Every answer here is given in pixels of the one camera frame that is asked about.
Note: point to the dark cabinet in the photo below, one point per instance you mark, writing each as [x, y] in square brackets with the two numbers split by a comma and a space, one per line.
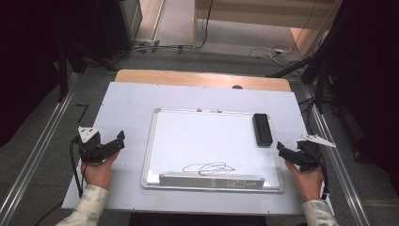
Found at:
[109, 28]

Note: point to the person's left hand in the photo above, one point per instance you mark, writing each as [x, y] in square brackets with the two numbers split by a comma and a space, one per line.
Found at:
[98, 174]

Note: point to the wooden table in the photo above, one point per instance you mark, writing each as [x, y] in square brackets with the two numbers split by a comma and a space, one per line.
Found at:
[188, 78]

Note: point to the aluminium floor rail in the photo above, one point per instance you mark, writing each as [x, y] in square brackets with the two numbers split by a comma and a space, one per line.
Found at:
[47, 132]
[332, 163]

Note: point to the black whiteboard eraser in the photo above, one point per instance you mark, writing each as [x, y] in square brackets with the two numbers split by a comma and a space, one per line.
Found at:
[262, 129]

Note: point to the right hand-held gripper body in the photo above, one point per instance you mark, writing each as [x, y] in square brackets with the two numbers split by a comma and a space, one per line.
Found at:
[309, 153]

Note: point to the light wooden shelf unit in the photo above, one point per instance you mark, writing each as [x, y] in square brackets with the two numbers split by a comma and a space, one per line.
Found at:
[251, 12]

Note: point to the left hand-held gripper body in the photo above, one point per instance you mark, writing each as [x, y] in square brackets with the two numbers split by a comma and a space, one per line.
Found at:
[91, 147]

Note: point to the whiteboard with metal frame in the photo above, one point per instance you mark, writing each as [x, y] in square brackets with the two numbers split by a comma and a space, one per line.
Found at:
[204, 141]

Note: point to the white table cover board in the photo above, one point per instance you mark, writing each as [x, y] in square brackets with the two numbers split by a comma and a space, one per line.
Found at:
[125, 106]

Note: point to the black metal stand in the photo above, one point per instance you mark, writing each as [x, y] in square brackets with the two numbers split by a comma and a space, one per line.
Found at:
[320, 84]
[63, 75]

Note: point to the person's right hand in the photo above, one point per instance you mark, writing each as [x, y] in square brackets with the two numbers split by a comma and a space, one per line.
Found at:
[310, 185]

